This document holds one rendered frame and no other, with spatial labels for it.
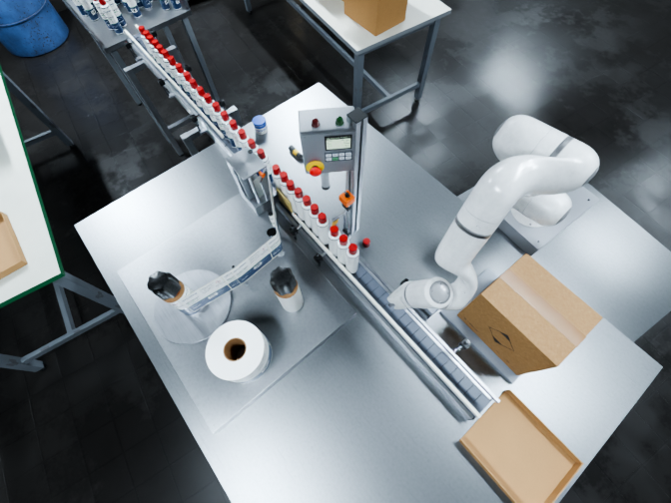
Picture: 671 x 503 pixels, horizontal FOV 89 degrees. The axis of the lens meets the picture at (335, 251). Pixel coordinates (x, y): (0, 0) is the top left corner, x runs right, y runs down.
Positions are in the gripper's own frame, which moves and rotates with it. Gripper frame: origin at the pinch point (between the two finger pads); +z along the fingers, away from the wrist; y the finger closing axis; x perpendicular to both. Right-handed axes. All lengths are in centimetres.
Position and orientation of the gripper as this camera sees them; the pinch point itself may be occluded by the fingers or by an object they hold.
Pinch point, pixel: (394, 296)
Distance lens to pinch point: 123.2
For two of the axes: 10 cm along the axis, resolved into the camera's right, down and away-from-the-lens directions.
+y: -7.7, 5.8, -2.6
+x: 6.0, 8.0, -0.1
